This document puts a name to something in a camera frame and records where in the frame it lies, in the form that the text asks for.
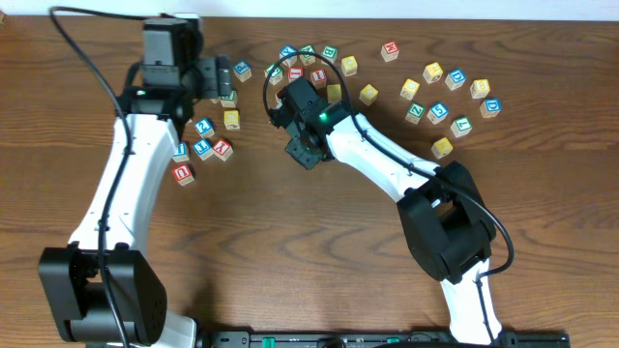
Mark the blue P block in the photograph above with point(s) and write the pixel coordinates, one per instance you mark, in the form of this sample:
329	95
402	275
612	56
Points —
242	70

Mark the blue D block upper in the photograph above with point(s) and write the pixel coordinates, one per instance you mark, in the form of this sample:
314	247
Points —
455	79

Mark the green F block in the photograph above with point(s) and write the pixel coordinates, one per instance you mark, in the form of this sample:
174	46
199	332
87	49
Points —
273	74

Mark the blue X block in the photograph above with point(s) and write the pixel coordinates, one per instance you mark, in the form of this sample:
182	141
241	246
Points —
288	56

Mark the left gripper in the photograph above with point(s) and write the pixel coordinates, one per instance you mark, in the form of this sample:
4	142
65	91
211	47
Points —
222	77

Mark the blue L block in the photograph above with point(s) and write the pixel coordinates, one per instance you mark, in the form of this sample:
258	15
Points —
182	152

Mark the green N block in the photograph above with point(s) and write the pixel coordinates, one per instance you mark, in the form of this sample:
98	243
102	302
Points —
307	57

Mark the green R block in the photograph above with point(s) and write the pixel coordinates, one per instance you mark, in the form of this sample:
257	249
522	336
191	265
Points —
230	101

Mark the red M block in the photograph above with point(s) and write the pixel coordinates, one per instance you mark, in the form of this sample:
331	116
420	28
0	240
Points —
390	51

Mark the yellow block near 2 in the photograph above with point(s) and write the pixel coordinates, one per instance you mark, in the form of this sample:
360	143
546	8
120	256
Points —
231	119

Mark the yellow K block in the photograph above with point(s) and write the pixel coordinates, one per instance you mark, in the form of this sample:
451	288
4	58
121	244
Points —
442	148

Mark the blue 5 block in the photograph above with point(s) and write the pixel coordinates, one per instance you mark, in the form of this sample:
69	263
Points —
437	113

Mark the yellow S block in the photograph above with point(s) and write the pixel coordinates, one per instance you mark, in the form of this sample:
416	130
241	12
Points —
334	93

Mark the blue D block lower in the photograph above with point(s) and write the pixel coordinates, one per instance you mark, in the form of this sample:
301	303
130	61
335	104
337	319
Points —
490	108

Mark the yellow W block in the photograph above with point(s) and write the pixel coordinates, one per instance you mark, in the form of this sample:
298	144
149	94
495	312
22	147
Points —
432	72

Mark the red U block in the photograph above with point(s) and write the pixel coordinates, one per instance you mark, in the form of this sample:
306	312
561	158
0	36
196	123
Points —
183	174

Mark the green 7 block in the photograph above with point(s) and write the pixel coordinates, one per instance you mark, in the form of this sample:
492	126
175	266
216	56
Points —
461	126

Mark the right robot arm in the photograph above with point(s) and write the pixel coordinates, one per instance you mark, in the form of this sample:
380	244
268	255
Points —
445	223

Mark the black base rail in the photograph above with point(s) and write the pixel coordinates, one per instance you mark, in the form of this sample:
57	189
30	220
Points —
430	339

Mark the red i block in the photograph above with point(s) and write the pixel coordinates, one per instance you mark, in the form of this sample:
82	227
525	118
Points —
318	78
295	73

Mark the green Z block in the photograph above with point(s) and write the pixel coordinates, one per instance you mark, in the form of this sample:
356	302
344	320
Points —
415	113

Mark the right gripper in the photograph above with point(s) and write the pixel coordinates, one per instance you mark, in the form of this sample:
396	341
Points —
283	110

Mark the blue T block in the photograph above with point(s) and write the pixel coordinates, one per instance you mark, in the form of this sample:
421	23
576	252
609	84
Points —
203	149

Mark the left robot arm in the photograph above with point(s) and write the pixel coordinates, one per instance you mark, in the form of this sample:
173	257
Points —
99	286

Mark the yellow block near Z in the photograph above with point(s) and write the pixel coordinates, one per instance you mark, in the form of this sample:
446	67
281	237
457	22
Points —
409	89

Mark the yellow 8 block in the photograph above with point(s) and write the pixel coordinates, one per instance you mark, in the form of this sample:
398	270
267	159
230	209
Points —
479	89

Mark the yellow C block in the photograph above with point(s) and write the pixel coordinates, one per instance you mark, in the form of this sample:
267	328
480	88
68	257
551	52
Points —
349	65

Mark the yellow O block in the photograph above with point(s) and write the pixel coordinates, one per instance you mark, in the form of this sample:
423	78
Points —
368	95

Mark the blue d block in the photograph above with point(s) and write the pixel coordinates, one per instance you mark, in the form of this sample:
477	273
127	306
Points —
490	108
455	79

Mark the green B block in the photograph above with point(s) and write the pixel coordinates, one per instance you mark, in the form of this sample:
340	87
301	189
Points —
329	54

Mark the red Y block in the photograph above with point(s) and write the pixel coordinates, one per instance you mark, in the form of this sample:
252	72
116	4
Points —
222	149

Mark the blue 2 block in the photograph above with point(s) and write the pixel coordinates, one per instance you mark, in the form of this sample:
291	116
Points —
204	128

